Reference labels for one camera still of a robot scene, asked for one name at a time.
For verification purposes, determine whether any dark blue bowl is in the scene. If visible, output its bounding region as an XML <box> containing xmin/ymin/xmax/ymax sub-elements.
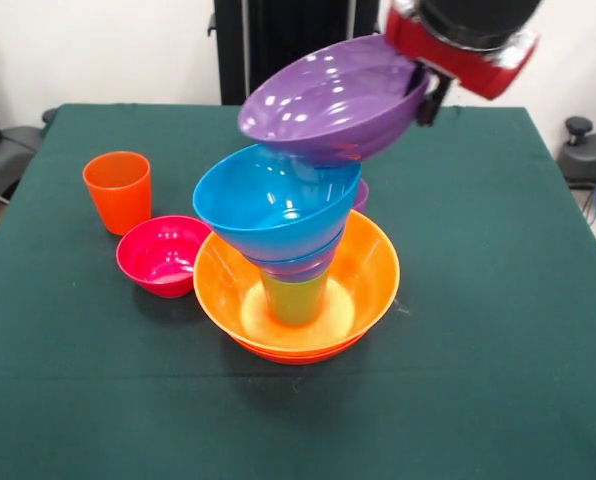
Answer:
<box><xmin>247</xmin><ymin>227</ymin><xmax>345</xmax><ymax>284</ymax></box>

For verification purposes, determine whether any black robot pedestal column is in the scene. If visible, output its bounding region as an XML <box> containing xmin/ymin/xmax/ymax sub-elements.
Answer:
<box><xmin>207</xmin><ymin>0</ymin><xmax>394</xmax><ymax>107</ymax></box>

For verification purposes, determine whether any yellow bowl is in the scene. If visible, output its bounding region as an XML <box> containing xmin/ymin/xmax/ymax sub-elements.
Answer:
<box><xmin>193</xmin><ymin>208</ymin><xmax>402</xmax><ymax>354</ymax></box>

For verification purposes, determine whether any orange cup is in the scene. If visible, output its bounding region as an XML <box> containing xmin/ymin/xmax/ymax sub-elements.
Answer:
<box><xmin>81</xmin><ymin>151</ymin><xmax>154</xmax><ymax>237</ymax></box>

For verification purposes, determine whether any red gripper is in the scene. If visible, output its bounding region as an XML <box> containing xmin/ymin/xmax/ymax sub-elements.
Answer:
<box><xmin>383</xmin><ymin>0</ymin><xmax>539</xmax><ymax>127</ymax></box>

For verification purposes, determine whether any orange bowl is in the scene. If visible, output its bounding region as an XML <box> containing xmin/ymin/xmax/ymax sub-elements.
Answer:
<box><xmin>227</xmin><ymin>329</ymin><xmax>367</xmax><ymax>366</ymax></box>

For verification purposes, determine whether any purple bowl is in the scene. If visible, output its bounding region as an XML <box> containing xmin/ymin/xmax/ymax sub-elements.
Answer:
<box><xmin>236</xmin><ymin>33</ymin><xmax>430</xmax><ymax>164</ymax></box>

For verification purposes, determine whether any purple cup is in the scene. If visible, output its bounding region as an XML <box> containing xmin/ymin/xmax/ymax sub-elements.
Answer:
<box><xmin>352</xmin><ymin>178</ymin><xmax>370</xmax><ymax>214</ymax></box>

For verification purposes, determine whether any large sky blue bowl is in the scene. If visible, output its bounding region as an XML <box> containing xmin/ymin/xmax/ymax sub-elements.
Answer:
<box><xmin>192</xmin><ymin>143</ymin><xmax>364</xmax><ymax>264</ymax></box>

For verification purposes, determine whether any green cup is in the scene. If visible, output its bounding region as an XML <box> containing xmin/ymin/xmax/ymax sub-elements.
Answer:
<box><xmin>261</xmin><ymin>272</ymin><xmax>329</xmax><ymax>327</ymax></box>

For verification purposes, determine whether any dark green table cloth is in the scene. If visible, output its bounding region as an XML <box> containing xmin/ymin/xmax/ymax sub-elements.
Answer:
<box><xmin>0</xmin><ymin>103</ymin><xmax>596</xmax><ymax>480</ymax></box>

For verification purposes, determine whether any pink bowl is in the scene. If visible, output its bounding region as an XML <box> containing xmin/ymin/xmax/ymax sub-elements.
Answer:
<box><xmin>115</xmin><ymin>215</ymin><xmax>214</xmax><ymax>300</ymax></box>

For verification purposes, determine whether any black pedestal leg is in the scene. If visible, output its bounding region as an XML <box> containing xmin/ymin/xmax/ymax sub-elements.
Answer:
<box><xmin>557</xmin><ymin>116</ymin><xmax>596</xmax><ymax>224</ymax></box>
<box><xmin>0</xmin><ymin>108</ymin><xmax>59</xmax><ymax>201</ymax></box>

